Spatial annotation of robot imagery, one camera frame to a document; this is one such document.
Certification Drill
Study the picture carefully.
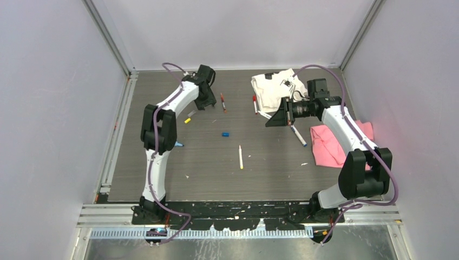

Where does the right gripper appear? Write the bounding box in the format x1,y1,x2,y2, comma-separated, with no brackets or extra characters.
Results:
266,96,316,127

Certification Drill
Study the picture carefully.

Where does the white acrylic marker grey tip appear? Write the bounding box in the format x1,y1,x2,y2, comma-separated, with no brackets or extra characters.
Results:
258,111,271,120

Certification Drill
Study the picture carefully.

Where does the white red marker pen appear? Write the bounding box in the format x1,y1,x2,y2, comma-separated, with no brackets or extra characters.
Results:
253,100,258,114

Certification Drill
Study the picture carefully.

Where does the white pen yellow end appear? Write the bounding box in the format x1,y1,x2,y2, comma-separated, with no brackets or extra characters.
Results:
238,145,244,170

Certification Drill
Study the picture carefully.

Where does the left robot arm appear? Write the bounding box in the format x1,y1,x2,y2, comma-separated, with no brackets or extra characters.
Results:
132,64,217,224

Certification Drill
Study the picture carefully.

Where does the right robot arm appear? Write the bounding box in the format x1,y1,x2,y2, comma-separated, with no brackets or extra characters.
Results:
265,79,392,222

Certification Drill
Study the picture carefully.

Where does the orange brown gel pen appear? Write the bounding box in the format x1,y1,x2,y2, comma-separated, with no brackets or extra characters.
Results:
220,93,227,113

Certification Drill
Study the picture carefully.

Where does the white blue marker pen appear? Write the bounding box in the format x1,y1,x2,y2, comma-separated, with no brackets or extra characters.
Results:
290,125,307,147

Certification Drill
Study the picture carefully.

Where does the clear pen cap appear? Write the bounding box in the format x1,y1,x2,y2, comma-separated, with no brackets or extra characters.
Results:
187,110,197,118

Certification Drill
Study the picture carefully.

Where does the white folded cloth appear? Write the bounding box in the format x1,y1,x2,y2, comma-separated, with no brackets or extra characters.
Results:
251,68,308,113

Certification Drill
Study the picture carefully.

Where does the pink cloth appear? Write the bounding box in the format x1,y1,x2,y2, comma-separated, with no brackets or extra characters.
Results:
310,120,375,171

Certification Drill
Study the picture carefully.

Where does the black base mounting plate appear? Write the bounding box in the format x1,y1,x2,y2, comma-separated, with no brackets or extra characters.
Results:
131,200,339,231

